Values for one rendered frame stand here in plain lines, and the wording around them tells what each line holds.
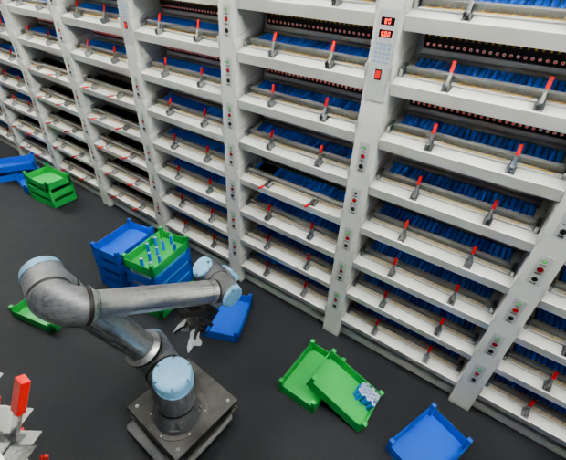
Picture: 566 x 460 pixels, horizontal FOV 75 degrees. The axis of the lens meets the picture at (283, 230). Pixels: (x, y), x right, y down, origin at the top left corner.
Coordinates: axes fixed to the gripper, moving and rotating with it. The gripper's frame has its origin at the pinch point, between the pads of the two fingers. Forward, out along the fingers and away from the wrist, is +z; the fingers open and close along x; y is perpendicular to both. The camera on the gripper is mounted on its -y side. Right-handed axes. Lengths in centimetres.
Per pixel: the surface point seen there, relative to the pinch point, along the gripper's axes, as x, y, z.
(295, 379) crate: -15, 61, -9
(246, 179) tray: 32, 2, -80
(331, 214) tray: -16, 21, -82
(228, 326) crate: 31, 46, -11
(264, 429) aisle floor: -24, 47, 13
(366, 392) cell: -44, 72, -24
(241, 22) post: 18, -52, -125
